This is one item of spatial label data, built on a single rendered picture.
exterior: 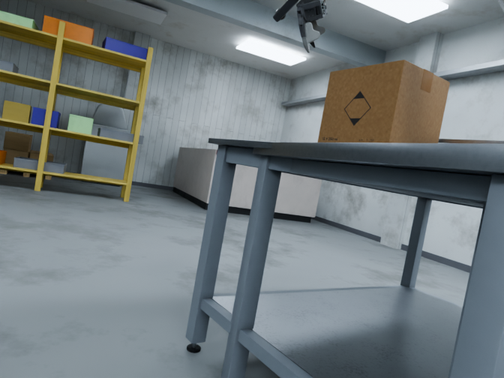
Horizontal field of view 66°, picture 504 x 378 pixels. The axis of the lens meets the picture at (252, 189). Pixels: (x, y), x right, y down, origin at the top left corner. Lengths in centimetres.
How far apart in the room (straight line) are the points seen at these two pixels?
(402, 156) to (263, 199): 61
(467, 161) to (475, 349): 27
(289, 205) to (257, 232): 546
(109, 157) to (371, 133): 671
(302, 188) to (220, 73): 356
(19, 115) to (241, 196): 326
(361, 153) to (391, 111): 40
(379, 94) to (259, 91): 816
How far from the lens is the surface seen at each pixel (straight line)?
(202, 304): 155
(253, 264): 128
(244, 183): 629
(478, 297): 65
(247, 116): 918
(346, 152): 86
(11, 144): 726
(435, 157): 69
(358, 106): 129
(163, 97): 865
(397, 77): 123
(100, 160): 764
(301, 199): 680
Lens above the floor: 73
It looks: 3 degrees down
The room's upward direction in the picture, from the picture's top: 10 degrees clockwise
